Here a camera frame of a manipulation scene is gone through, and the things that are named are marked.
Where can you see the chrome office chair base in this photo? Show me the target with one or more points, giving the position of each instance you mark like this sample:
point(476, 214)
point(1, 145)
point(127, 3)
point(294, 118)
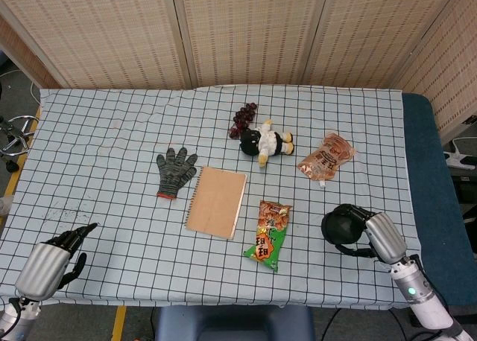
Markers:
point(16, 132)

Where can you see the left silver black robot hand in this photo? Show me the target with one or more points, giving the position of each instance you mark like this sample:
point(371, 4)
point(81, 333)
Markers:
point(43, 268)

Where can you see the green orange snack bag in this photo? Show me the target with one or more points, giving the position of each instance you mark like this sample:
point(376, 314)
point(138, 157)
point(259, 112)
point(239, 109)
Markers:
point(268, 236)

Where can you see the brown spiral notebook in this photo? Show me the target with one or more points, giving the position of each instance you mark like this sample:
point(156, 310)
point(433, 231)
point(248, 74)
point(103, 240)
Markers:
point(216, 203)

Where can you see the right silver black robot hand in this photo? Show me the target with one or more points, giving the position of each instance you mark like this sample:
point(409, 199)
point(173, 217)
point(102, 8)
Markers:
point(385, 236)

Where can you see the blue padded seat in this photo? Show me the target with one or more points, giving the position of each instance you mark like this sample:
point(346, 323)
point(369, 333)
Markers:
point(234, 324)

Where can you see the grey knit work glove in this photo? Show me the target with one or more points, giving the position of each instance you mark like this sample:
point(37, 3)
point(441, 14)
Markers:
point(175, 173)

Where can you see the black white plush toy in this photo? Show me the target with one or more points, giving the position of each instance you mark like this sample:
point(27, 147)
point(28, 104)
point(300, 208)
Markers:
point(266, 141)

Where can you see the light blue checked tablecloth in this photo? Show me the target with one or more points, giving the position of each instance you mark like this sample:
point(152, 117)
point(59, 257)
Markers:
point(112, 140)

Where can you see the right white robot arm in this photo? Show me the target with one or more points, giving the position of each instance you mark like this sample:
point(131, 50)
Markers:
point(425, 300)

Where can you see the dark red grape bunch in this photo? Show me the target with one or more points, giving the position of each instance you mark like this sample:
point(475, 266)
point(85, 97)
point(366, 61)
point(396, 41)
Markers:
point(242, 119)

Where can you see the brown spouted sauce pouch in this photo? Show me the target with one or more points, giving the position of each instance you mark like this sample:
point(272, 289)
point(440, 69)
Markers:
point(326, 158)

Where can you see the bamboo folding screen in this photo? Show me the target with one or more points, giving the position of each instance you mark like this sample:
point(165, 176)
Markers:
point(242, 32)

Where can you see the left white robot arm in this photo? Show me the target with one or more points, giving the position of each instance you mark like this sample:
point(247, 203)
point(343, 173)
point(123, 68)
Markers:
point(15, 316)

